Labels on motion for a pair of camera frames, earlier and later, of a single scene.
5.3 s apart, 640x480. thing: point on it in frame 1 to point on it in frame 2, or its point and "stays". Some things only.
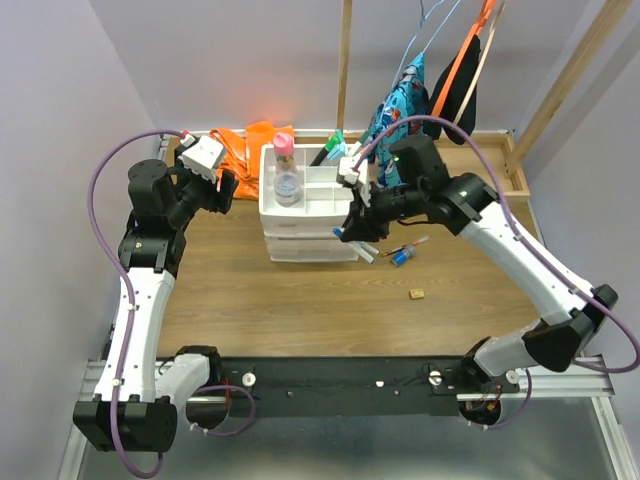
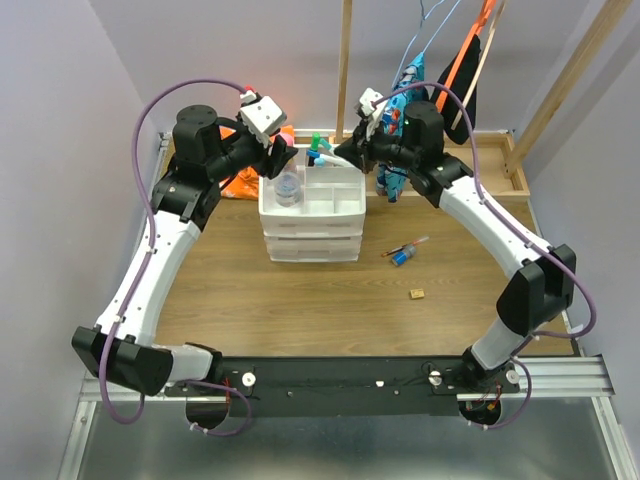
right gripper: x=364 y=226 to x=357 y=150
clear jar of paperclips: x=288 y=188 stays
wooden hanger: x=478 y=65 stays
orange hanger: x=472 y=36 stays
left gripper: x=217 y=199 to x=270 y=165
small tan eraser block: x=416 y=293 stays
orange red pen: x=405 y=246 stays
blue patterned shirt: x=410 y=98 stays
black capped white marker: x=370 y=248 to x=327 y=160
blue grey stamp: x=402 y=256 stays
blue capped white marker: x=339 y=232 to x=331 y=160
